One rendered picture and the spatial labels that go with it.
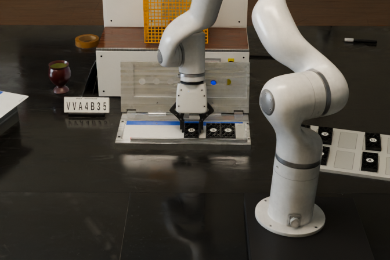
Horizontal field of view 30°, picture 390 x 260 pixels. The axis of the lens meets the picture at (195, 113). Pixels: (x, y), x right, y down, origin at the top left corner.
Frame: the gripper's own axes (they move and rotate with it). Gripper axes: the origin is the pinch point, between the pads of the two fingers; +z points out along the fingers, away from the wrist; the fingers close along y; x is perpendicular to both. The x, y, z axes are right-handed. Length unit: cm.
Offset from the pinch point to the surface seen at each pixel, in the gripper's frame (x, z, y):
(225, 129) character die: 1.2, 1.2, 11.2
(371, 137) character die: -1, 3, 59
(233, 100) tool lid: 10.9, -6.3, 13.9
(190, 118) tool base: 11.2, 0.4, -0.6
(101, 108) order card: 16.1, -1.3, -32.0
